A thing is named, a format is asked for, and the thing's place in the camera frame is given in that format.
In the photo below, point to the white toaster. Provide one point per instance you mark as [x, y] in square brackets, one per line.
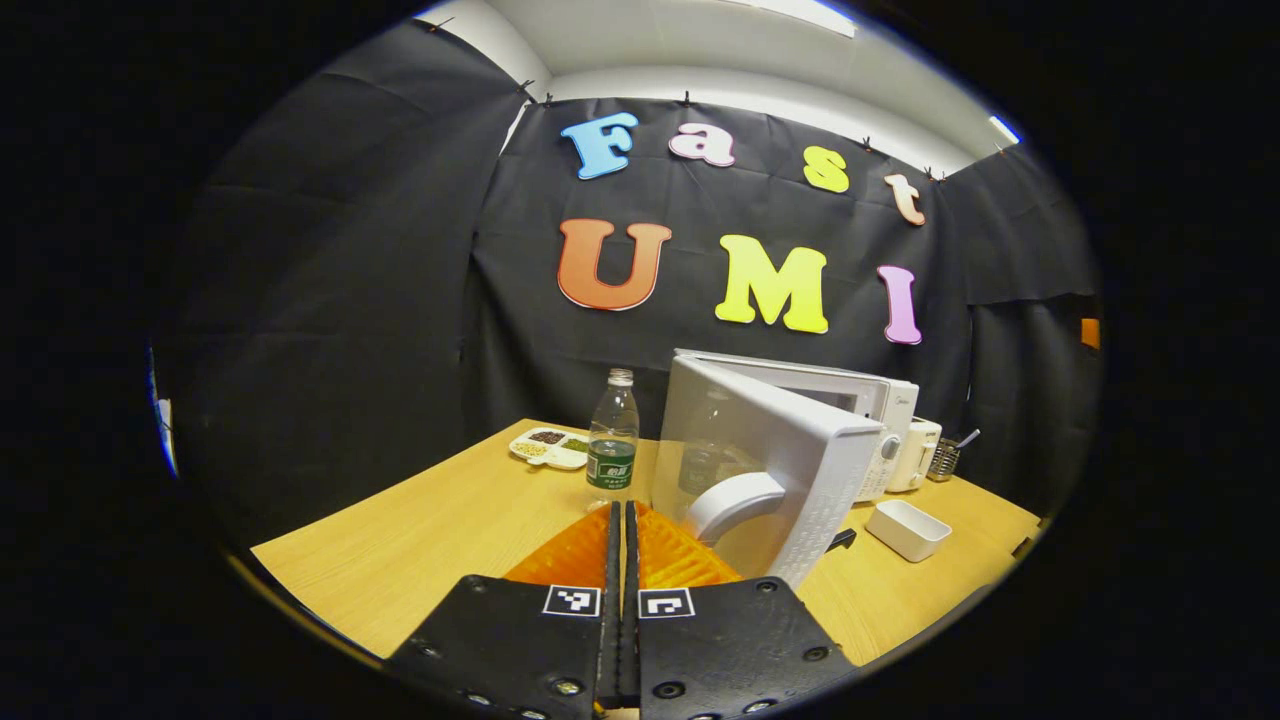
[915, 455]

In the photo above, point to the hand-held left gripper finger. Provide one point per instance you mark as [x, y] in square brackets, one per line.
[631, 560]
[612, 560]

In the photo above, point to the white rectangular dish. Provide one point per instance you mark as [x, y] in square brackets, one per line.
[908, 530]

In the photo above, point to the clear plastic water bottle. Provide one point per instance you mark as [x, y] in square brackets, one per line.
[612, 440]

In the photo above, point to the white microwave oven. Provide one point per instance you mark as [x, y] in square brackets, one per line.
[800, 450]

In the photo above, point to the black backdrop cloth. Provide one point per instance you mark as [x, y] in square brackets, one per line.
[350, 300]

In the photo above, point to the white divided grain plate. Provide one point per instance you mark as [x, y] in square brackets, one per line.
[545, 450]

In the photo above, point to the ceiling light panel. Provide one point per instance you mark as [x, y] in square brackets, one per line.
[800, 14]

